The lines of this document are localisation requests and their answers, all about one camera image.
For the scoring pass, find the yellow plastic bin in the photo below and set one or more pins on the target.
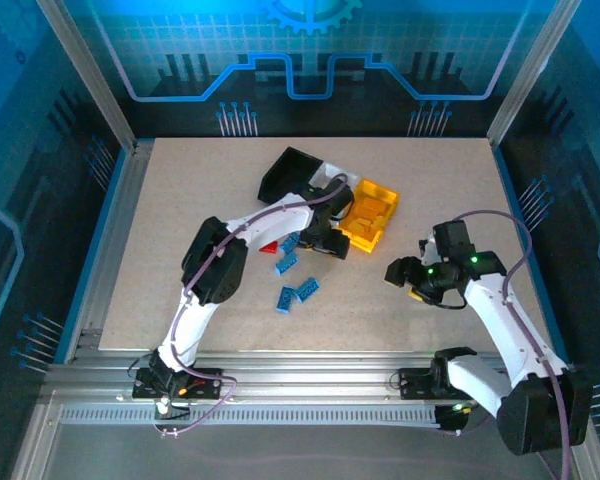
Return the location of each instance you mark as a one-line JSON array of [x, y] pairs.
[[365, 240]]

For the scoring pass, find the black plastic bin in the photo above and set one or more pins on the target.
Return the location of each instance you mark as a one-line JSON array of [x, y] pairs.
[[285, 172]]

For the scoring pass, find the black connector box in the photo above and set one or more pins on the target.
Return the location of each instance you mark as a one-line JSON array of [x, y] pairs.
[[450, 421]]

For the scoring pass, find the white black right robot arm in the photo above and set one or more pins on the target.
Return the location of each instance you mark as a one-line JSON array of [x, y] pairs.
[[505, 325]]

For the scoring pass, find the white plastic bin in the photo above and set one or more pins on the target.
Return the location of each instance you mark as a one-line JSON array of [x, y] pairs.
[[330, 170]]

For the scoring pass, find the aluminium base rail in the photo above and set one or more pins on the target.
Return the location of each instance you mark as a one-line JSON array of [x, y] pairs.
[[305, 372]]

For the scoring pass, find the aluminium side rail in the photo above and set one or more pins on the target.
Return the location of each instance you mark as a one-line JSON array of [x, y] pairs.
[[122, 200]]

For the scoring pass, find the blue printed backdrop panel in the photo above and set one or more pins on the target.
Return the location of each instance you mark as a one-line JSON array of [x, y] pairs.
[[305, 30]]

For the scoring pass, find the blue lego brick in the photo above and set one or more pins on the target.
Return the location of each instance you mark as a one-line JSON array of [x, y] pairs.
[[285, 300], [288, 243], [307, 290], [286, 264]]

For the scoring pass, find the aluminium frame post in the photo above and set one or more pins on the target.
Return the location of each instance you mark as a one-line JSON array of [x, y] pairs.
[[91, 75], [530, 75]]

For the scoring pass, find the blue printed side panel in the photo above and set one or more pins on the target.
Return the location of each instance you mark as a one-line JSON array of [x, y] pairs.
[[590, 150], [10, 150]]

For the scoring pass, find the red sloped lego brick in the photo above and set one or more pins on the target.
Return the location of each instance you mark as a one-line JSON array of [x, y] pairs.
[[269, 247]]

